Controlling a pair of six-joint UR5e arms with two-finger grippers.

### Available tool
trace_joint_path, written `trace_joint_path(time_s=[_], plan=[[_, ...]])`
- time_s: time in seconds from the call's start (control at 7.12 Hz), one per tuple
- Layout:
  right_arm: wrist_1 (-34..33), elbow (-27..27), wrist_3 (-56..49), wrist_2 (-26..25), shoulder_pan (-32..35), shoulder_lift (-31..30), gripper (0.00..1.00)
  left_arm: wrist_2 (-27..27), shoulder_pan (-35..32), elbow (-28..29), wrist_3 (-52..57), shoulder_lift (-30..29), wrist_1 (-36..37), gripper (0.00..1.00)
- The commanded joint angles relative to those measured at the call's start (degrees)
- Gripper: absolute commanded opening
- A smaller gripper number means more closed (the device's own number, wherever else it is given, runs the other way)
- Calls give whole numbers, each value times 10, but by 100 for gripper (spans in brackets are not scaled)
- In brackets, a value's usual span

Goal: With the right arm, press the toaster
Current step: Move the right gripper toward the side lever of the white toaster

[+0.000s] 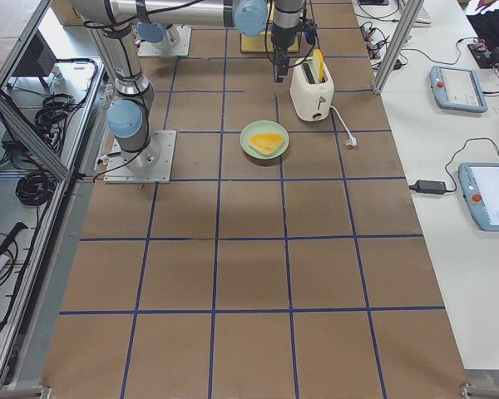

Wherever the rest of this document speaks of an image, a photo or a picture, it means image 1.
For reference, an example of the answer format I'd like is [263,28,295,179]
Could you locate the aluminium frame post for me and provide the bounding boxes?
[373,0,423,95]

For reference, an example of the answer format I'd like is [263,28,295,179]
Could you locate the black power adapter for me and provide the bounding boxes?
[408,180,447,195]

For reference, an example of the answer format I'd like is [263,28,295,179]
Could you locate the white toaster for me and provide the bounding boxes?
[289,58,334,121]

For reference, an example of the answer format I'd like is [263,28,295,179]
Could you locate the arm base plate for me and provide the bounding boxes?
[138,25,192,58]
[102,131,176,184]

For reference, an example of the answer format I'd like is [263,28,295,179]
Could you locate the near blue teach pendant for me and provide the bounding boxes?
[458,163,499,231]

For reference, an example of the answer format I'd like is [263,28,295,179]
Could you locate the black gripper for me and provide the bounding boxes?
[273,46,289,82]

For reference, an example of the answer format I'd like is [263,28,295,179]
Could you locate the white toaster power cable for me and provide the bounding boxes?
[329,105,358,148]

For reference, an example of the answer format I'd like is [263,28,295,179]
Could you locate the coiled black cables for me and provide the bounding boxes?
[15,170,56,208]

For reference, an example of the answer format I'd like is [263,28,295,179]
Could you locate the triangular bread on plate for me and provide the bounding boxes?
[249,133,284,155]

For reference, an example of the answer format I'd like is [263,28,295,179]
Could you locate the light green plate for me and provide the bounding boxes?
[240,121,289,160]

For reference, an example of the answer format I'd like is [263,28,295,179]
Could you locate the blue teach pendant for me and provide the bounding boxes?
[429,66,488,113]
[458,163,499,231]

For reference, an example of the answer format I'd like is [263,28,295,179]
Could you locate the far blue teach pendant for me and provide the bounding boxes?
[429,66,488,113]

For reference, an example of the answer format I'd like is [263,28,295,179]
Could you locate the bread slice in toaster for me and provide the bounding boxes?
[312,48,324,83]

